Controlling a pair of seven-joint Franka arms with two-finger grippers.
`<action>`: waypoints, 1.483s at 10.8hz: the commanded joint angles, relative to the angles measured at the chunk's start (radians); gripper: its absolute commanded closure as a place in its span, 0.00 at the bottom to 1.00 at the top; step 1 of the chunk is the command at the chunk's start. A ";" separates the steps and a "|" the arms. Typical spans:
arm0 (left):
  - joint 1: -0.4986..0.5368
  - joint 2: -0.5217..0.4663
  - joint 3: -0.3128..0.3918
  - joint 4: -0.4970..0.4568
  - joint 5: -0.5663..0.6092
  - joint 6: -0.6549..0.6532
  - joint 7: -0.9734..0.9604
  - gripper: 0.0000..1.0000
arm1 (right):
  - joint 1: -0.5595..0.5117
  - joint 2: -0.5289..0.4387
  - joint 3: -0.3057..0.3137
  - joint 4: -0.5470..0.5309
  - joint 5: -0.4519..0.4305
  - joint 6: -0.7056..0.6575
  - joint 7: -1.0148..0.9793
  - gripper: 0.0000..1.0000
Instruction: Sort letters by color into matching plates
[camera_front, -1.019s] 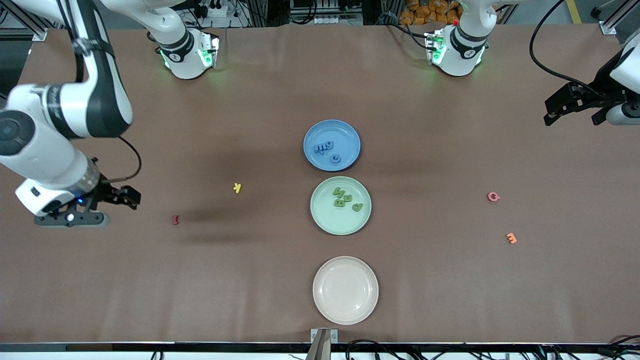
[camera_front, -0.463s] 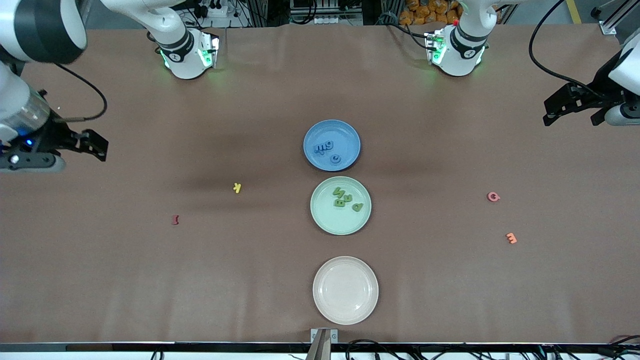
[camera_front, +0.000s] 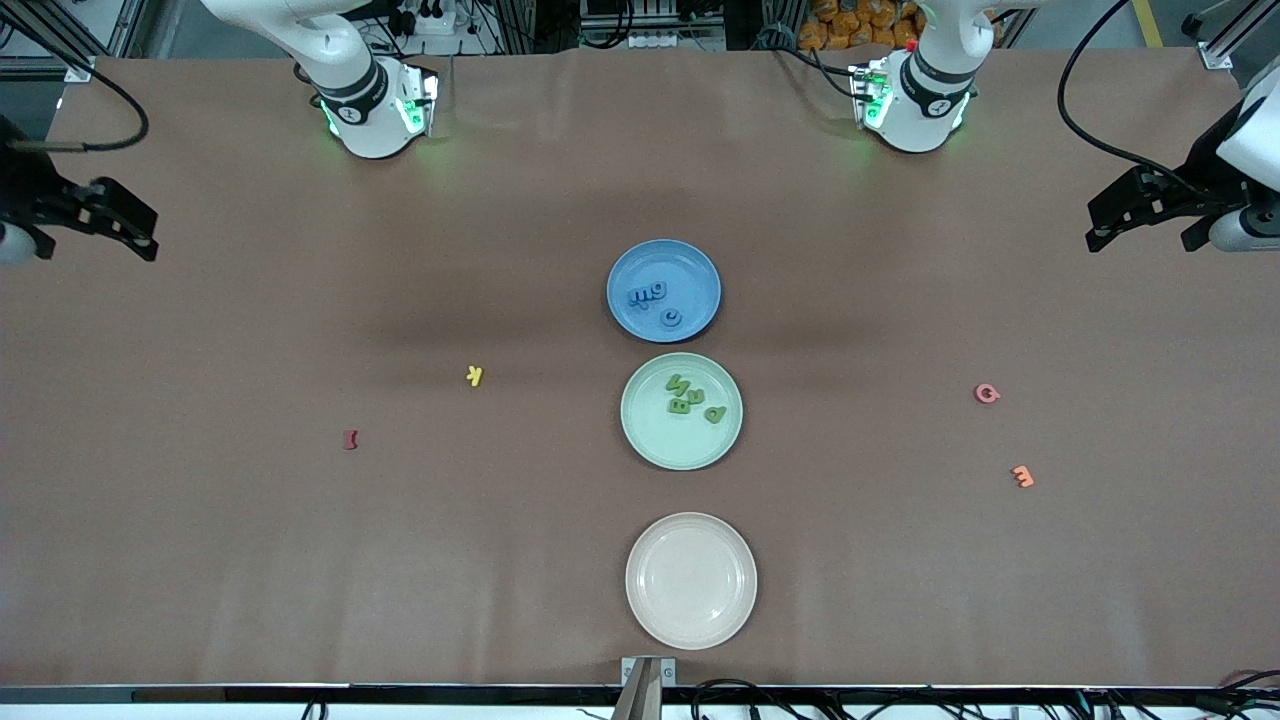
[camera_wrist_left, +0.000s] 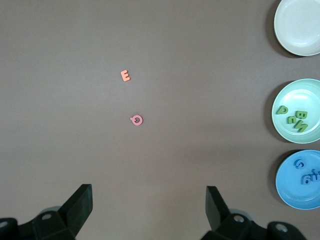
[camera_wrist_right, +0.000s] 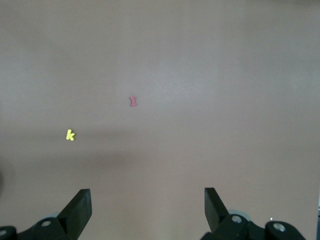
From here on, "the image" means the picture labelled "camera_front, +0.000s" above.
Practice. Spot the green foam letter N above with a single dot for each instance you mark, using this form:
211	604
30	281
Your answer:
678	382

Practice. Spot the blue foam letter m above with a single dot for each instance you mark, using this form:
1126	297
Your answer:
641	296

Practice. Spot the long white socket strip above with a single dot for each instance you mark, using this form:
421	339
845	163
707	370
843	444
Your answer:
680	38

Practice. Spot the blue foam capital letter G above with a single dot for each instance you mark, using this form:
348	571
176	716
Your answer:
666	318

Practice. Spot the aluminium frame profile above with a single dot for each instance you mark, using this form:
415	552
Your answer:
80	68
1215	55

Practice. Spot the silver metal bracket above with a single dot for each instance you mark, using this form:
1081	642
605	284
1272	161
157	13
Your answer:
665	672

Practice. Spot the white power strip with plugs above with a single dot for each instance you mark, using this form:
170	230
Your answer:
430	25

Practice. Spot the orange foam letter E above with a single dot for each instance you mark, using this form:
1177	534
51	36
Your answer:
1022	476

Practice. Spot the green foam letter p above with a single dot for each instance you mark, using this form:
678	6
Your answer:
711	418

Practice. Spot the light green plate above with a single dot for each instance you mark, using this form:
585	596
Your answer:
660	440

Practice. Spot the beige plate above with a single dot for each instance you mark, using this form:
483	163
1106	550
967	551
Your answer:
690	580

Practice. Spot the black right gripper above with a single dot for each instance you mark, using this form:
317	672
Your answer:
22	186

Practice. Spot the pink foam letter G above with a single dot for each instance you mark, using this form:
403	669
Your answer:
980	392

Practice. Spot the pile of orange fruit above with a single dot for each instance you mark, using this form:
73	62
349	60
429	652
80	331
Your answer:
850	25

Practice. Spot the brown table cover sheet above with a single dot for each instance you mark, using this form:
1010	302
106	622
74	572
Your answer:
500	560

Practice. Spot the grey metal post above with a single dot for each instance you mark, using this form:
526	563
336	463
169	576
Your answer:
630	700

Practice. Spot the blue plate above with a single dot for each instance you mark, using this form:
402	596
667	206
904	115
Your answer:
690	275

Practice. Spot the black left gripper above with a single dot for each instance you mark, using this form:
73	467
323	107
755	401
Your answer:
1203	174

